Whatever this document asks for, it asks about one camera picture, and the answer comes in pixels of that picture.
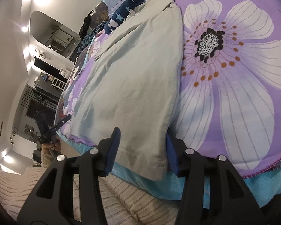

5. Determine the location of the navy star pattern sock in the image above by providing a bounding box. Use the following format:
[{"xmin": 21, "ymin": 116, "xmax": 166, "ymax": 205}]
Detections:
[{"xmin": 104, "ymin": 0, "xmax": 146, "ymax": 35}]

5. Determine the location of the dark teal knit blanket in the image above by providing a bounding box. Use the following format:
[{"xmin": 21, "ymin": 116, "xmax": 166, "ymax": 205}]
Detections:
[{"xmin": 76, "ymin": 20, "xmax": 107, "ymax": 57}]

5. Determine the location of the purple floral bed sheet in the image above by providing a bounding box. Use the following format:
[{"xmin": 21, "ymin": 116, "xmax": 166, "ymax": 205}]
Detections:
[{"xmin": 56, "ymin": 0, "xmax": 281, "ymax": 206}]

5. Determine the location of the person's left hand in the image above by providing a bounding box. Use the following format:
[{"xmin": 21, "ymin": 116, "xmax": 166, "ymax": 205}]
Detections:
[{"xmin": 41, "ymin": 139, "xmax": 61, "ymax": 154}]

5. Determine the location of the black garment on bed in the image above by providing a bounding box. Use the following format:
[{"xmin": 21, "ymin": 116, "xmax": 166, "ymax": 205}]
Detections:
[{"xmin": 79, "ymin": 10, "xmax": 95, "ymax": 41}]

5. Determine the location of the beige grey cloth garment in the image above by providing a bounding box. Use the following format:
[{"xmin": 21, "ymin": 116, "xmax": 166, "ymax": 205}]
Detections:
[{"xmin": 62, "ymin": 0, "xmax": 183, "ymax": 181}]

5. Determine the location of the beige knit sweater forearm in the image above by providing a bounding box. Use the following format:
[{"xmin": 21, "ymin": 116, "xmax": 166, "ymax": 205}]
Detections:
[{"xmin": 0, "ymin": 148, "xmax": 183, "ymax": 225}]

